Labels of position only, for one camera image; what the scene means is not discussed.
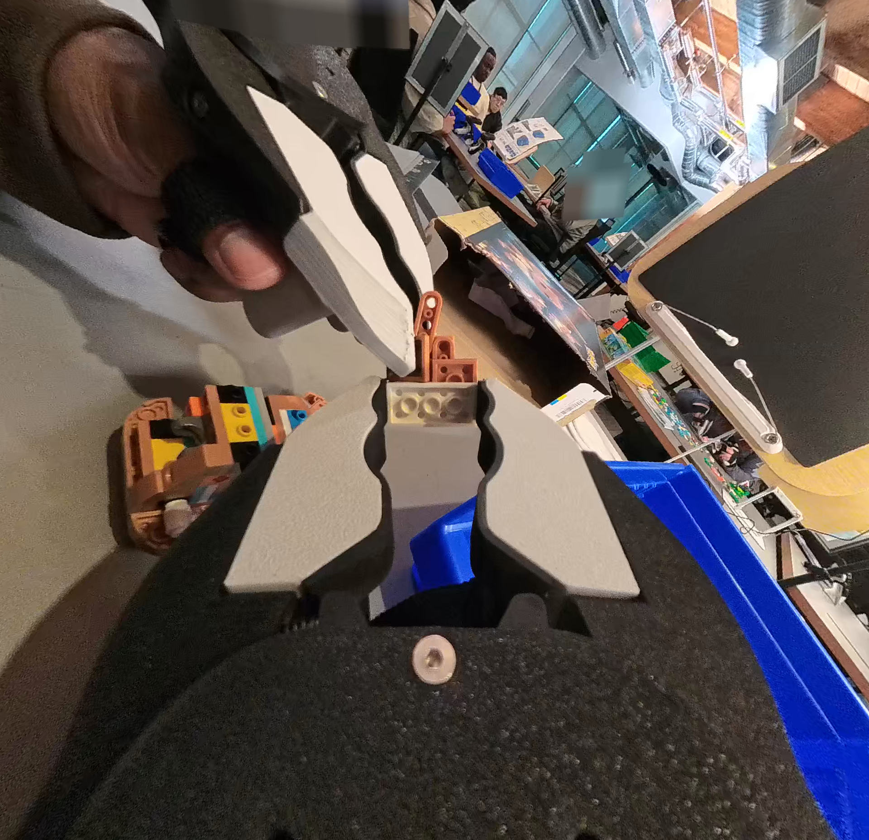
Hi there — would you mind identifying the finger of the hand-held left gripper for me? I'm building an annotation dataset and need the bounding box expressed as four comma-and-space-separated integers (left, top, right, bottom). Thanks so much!
245, 86, 418, 378
353, 155, 438, 314

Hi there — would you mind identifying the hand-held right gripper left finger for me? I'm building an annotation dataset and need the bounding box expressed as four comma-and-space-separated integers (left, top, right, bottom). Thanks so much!
224, 376, 396, 626

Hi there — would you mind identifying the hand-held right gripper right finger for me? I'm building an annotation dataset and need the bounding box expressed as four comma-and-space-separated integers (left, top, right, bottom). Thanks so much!
474, 379, 640, 632

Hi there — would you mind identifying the brown and grey brick assembly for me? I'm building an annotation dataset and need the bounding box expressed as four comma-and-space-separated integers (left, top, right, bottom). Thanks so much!
415, 292, 480, 385

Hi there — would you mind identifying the colourful toy brick model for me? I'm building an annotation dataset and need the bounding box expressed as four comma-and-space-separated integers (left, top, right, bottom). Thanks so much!
120, 384, 328, 553

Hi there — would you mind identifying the blue plastic bin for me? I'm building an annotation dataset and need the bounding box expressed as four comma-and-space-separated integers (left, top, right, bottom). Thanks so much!
408, 458, 869, 840

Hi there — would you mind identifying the person's left hand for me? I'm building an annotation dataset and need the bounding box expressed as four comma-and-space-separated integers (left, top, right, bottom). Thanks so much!
41, 26, 290, 305

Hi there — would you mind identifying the printed cardboard box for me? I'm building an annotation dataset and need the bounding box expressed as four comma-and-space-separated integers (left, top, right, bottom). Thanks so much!
435, 205, 608, 409

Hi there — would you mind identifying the white display stand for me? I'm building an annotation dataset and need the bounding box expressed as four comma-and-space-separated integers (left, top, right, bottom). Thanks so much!
492, 114, 564, 162

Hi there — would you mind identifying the white metal stand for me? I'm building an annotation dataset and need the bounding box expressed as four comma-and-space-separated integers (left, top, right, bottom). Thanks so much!
647, 300, 788, 457

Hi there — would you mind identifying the silver ventilation duct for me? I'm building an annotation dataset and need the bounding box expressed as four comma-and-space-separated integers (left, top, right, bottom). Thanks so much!
734, 0, 832, 115

